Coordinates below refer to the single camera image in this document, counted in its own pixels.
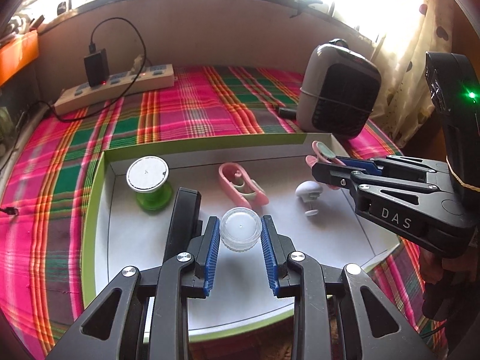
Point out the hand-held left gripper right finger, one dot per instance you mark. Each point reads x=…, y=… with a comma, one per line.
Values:
x=268, y=255

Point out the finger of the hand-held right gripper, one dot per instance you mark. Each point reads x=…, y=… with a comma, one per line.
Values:
x=356, y=164
x=330, y=174

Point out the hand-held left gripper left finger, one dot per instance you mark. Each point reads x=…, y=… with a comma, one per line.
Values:
x=212, y=255

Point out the pink clip green pad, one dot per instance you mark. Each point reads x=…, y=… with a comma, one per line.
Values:
x=322, y=149

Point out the white mushroom-shaped plug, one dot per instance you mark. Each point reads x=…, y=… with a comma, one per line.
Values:
x=307, y=189

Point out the white jar clear lid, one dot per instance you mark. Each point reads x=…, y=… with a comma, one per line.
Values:
x=240, y=228

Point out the black rectangular device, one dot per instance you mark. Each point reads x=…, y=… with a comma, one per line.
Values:
x=183, y=213

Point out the pink oval dispenser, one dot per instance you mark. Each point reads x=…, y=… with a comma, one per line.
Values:
x=228, y=180

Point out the green white cardboard box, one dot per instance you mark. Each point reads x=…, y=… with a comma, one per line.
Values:
x=131, y=251

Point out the green spool white top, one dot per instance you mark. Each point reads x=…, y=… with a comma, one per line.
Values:
x=146, y=172

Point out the person's right hand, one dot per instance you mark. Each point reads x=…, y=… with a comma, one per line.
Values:
x=431, y=270

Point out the grey space heater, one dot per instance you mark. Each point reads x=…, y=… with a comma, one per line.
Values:
x=337, y=93

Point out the cream patterned curtain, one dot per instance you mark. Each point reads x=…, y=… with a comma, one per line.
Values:
x=408, y=63

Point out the plaid tablecloth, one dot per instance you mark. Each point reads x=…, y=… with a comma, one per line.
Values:
x=56, y=195

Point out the beige power strip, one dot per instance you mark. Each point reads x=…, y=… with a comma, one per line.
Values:
x=112, y=86

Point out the black charger adapter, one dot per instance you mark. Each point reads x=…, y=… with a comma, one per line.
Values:
x=95, y=69

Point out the orange tray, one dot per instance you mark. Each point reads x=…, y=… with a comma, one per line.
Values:
x=18, y=56

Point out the paper clutter pile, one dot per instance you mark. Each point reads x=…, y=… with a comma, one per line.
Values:
x=22, y=26

